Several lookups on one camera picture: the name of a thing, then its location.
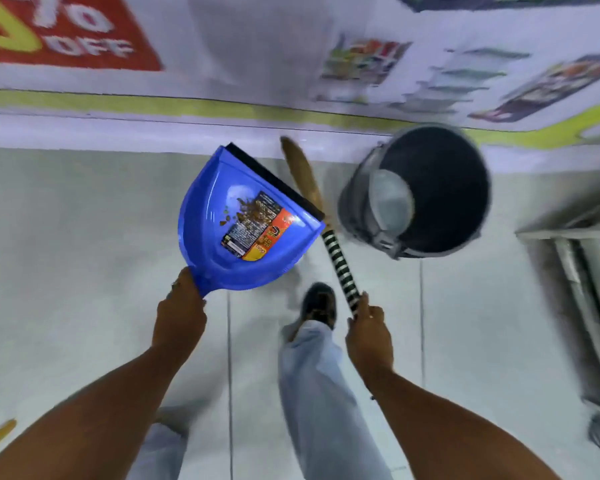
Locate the person's black right shoe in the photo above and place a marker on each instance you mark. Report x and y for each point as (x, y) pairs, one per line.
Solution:
(319, 302)

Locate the grey metal trash bin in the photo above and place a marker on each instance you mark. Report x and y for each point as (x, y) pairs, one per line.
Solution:
(420, 192)

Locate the person's left leg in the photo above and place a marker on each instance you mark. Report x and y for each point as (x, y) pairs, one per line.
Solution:
(162, 452)

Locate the person's leg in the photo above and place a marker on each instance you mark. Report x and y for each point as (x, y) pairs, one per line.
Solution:
(325, 404)
(162, 452)

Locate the blue plastic dustpan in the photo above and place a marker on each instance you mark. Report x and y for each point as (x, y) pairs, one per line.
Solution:
(240, 219)

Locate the printed advertising banner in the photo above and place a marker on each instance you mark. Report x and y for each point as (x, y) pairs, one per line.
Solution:
(300, 54)

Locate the grey metal trolley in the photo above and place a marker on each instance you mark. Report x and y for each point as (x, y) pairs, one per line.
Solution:
(580, 294)

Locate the person's right hand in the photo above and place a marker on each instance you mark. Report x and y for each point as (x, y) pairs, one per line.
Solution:
(369, 339)

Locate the brown dirt debris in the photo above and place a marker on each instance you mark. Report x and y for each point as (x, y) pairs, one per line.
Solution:
(247, 210)

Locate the person's left hand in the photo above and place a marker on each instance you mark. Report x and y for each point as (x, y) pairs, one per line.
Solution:
(179, 314)

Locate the person's left thumb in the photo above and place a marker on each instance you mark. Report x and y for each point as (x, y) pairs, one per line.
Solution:
(192, 284)

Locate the person's right thumb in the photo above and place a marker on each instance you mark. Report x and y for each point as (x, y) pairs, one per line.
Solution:
(364, 305)

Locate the person's right leg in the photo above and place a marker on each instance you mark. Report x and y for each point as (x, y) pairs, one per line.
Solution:
(325, 404)

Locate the person's right forearm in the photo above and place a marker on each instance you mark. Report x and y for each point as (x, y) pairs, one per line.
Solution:
(445, 429)

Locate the person's left forearm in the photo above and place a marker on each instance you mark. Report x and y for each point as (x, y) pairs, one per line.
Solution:
(87, 422)

